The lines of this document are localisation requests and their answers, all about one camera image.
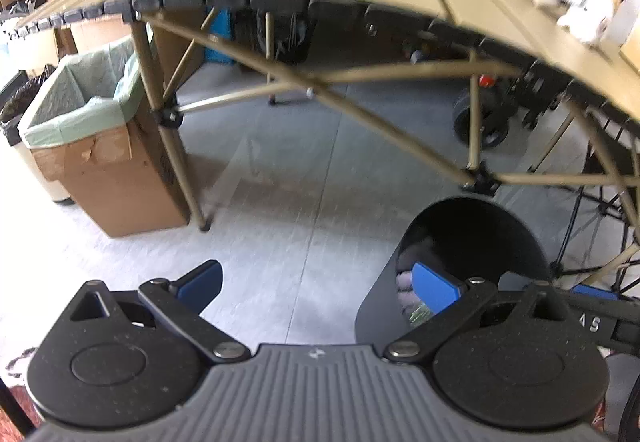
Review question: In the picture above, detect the black trash bin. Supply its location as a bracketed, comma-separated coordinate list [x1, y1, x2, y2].
[354, 196, 551, 348]

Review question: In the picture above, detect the beige waste bin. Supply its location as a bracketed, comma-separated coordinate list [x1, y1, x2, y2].
[5, 122, 76, 207]

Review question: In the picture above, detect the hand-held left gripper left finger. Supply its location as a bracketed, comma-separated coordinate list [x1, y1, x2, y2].
[42, 259, 252, 365]

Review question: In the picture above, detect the white yellow plush toy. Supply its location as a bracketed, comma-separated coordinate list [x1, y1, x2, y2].
[531, 0, 626, 46]

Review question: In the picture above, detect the black bin bag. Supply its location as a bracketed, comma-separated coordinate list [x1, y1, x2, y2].
[0, 65, 56, 145]

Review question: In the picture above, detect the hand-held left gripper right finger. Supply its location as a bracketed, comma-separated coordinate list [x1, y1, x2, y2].
[384, 262, 583, 368]

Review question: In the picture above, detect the green plastic bag liner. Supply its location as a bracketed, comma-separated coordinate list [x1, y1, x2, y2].
[22, 35, 151, 148]

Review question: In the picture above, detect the black wheeled cart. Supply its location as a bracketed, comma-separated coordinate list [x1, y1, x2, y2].
[410, 37, 568, 150]

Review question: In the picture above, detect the blue flat panel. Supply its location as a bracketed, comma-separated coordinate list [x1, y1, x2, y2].
[202, 7, 233, 63]

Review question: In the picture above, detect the lavender fluffy headband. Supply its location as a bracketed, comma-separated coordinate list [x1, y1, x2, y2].
[396, 267, 418, 310]

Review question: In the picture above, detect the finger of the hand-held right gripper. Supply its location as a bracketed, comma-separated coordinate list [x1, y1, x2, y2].
[570, 284, 640, 308]

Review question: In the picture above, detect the large cardboard box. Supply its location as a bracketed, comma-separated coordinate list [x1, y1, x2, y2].
[27, 92, 193, 238]

